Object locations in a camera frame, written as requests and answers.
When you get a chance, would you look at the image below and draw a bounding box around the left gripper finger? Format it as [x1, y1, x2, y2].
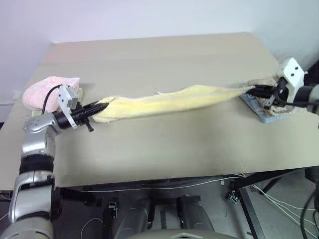
[83, 101, 110, 112]
[86, 106, 109, 118]

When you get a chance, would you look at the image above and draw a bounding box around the metal table clamp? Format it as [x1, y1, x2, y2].
[225, 182, 241, 204]

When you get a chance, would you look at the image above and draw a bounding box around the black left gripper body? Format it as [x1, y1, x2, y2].
[71, 106, 94, 133]

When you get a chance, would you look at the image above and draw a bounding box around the dark furniture piece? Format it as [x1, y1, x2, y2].
[302, 59, 319, 87]

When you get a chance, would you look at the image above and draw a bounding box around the thin white cable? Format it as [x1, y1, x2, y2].
[82, 173, 247, 193]
[251, 183, 319, 212]
[258, 190, 317, 239]

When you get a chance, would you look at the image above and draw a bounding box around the folded blue towel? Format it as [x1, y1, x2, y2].
[240, 91, 292, 124]

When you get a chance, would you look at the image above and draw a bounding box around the black floor cable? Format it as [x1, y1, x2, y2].
[300, 184, 319, 239]

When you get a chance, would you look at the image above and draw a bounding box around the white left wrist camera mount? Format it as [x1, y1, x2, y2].
[57, 84, 81, 129]

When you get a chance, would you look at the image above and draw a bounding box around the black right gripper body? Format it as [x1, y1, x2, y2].
[265, 78, 290, 110]

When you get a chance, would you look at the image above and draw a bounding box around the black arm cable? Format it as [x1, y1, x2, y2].
[273, 93, 301, 107]
[41, 84, 63, 117]

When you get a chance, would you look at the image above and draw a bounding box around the yellow fluffy towel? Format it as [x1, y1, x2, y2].
[93, 84, 257, 124]

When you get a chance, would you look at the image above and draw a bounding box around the folded pink towel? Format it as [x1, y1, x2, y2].
[22, 76, 81, 112]

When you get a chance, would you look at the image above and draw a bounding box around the grey rounded robot torso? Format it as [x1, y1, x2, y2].
[131, 228, 226, 239]

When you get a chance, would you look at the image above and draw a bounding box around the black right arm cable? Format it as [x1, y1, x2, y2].
[273, 93, 301, 107]

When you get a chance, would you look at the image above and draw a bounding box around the beige towel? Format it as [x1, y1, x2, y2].
[240, 78, 297, 118]

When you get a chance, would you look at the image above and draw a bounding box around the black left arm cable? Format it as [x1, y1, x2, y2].
[41, 84, 63, 117]

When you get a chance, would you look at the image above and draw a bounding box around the dark grey rounded housing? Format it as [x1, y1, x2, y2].
[177, 195, 215, 233]
[119, 196, 156, 234]

